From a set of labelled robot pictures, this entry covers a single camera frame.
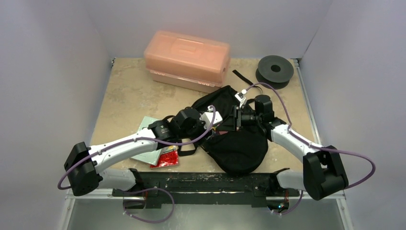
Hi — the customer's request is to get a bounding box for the black fabric student bag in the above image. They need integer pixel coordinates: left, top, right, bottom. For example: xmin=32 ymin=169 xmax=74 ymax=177
xmin=191 ymin=85 xmax=268 ymax=176

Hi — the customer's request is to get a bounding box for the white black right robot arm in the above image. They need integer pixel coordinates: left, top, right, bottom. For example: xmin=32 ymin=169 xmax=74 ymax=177
xmin=231 ymin=92 xmax=349 ymax=200

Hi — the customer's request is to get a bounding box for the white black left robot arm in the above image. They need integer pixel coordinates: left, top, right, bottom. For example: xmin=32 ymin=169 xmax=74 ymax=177
xmin=57 ymin=105 xmax=223 ymax=196

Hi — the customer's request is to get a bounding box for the red patterned notebook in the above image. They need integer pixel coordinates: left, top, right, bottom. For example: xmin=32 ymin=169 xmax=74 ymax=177
xmin=149 ymin=149 xmax=179 ymax=169

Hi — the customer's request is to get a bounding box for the dark grey filament spool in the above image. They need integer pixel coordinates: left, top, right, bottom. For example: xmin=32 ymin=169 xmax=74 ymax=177
xmin=256 ymin=55 xmax=294 ymax=89

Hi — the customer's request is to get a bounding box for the silver foil booklet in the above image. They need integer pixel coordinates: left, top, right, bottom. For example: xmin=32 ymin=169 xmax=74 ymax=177
xmin=131 ymin=116 xmax=177 ymax=166

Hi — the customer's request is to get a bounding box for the translucent orange plastic storage box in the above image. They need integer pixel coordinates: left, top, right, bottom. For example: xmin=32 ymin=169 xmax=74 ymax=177
xmin=144 ymin=31 xmax=230 ymax=93

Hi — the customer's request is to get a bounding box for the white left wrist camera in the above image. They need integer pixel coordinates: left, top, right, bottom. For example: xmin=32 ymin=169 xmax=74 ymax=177
xmin=199 ymin=112 xmax=223 ymax=129

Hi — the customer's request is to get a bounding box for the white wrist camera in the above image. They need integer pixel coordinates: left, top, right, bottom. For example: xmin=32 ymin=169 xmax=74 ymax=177
xmin=199 ymin=112 xmax=223 ymax=129
xmin=235 ymin=89 xmax=247 ymax=109

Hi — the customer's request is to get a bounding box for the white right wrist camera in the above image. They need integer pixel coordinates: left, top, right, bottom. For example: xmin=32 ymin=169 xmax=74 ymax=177
xmin=235 ymin=89 xmax=247 ymax=109

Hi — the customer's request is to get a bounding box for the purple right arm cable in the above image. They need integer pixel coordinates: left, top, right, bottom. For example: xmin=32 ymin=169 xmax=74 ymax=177
xmin=244 ymin=82 xmax=376 ymax=191

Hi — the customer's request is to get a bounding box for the aluminium table edge rail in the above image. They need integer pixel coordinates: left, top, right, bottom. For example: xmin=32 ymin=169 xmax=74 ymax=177
xmin=292 ymin=58 xmax=318 ymax=147

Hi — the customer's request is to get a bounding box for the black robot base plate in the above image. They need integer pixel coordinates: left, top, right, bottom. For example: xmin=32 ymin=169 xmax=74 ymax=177
xmin=112 ymin=172 xmax=300 ymax=211

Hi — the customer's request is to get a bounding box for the aluminium front frame rail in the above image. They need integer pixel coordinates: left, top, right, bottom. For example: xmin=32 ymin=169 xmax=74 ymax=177
xmin=67 ymin=189 xmax=345 ymax=201

